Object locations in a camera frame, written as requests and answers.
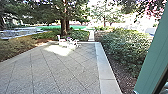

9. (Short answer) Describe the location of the dark tree trunk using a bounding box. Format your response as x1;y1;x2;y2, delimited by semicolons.
59;0;71;37

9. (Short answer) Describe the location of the white patio chair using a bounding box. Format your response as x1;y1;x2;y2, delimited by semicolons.
56;34;68;48
71;38;81;50

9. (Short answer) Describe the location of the low green hedge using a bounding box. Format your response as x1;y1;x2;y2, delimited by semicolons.
31;29;91;42

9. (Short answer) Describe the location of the green garden bush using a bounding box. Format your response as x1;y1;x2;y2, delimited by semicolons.
99;28;154;76

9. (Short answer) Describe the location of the green framed glass door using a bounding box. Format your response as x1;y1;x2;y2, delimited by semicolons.
133;3;168;94

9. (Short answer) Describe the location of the outdoor bench by tree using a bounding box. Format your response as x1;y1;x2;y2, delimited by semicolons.
65;37;76;50

